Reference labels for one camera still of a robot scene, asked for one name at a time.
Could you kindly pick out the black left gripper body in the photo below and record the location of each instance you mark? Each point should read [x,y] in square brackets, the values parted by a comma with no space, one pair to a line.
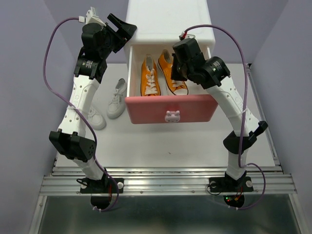
[108,48]

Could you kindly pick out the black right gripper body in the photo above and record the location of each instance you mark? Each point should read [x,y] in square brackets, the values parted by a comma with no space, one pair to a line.
[187,71]

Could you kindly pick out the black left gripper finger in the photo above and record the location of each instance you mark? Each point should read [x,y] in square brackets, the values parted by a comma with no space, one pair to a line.
[115,21]
[125,32]

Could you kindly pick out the orange sneaker one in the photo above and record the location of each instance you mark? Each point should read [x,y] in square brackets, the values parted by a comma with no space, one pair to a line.
[165,63]
[149,85]

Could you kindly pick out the dark pink drawer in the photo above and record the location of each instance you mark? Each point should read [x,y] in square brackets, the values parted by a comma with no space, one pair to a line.
[197,106]

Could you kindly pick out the pink bunny knob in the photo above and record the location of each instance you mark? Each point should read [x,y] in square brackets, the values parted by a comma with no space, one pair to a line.
[172,116]

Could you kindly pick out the white sneaker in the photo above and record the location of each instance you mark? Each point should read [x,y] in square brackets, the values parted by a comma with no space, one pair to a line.
[96,119]
[117,104]

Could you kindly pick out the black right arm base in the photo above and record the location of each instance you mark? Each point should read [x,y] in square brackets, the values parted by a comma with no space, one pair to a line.
[234,190]

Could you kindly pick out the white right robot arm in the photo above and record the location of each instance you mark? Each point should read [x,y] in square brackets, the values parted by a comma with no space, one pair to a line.
[214,77]

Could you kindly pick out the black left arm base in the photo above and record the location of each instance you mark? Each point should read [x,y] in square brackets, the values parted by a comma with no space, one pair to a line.
[104,193]

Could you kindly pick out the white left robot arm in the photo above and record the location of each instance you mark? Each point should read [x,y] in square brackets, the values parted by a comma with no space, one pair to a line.
[70,137]

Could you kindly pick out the white shoe cabinet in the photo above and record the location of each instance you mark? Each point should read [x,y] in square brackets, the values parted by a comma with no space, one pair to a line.
[159,25]

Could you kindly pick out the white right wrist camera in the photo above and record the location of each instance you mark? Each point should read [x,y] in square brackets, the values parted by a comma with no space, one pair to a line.
[186,36]

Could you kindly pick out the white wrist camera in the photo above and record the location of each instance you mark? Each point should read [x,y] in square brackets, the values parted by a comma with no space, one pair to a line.
[186,36]
[91,17]

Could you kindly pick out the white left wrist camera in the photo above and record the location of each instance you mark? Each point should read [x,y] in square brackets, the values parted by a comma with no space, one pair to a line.
[91,17]

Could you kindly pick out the aluminium rail frame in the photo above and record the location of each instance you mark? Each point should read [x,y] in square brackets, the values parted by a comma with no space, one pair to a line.
[166,169]

